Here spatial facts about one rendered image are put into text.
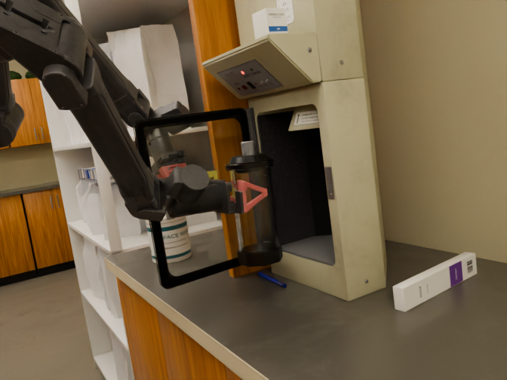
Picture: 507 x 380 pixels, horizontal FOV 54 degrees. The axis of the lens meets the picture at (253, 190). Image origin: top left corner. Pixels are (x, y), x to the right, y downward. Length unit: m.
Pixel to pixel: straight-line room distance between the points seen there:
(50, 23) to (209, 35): 0.69
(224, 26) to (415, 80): 0.53
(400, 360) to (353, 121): 0.49
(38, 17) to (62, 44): 0.04
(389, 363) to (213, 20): 0.92
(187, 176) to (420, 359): 0.51
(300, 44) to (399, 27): 0.52
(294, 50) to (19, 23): 0.53
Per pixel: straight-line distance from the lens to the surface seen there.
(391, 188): 1.56
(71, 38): 0.72
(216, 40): 1.36
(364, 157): 1.11
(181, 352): 1.37
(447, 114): 1.39
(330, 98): 1.05
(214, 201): 1.03
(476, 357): 0.89
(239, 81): 1.21
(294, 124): 1.17
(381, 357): 0.89
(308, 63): 1.03
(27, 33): 0.69
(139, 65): 2.21
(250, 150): 1.09
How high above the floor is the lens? 1.35
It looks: 8 degrees down
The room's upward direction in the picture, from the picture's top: 8 degrees counter-clockwise
